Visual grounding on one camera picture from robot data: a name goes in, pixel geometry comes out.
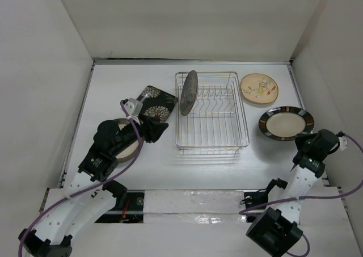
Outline steel wire dish rack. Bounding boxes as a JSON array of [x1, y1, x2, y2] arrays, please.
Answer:
[[175, 71, 250, 155]]

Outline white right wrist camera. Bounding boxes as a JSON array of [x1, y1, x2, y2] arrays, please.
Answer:
[[337, 132, 348, 151]]

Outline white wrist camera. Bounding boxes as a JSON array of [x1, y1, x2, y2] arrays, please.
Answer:
[[120, 98, 143, 124], [337, 132, 348, 151]]

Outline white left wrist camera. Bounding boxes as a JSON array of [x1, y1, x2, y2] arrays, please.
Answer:
[[120, 98, 143, 124]]

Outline grey reindeer round plate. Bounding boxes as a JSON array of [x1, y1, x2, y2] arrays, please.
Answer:
[[180, 70, 199, 116]]

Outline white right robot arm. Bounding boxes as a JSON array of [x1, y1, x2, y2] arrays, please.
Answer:
[[246, 129, 340, 256]]

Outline cream plate brown rim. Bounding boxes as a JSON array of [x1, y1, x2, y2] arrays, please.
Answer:
[[115, 118, 138, 163]]

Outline beige leaf pattern plate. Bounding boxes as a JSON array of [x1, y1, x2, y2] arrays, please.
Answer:
[[240, 73, 279, 104]]

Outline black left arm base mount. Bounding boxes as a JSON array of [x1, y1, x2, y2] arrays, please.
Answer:
[[97, 180, 145, 224]]

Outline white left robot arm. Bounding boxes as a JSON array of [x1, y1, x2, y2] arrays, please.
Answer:
[[18, 116, 168, 256]]

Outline cream plate black glossy rim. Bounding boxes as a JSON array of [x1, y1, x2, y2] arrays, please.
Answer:
[[258, 106, 315, 141]]

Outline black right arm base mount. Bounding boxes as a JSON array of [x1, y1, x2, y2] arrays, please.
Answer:
[[239, 179, 288, 226]]

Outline black floral square plate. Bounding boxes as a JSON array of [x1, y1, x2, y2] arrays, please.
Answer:
[[137, 85, 178, 123]]

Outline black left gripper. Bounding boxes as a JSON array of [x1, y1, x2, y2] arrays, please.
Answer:
[[111, 113, 167, 157]]

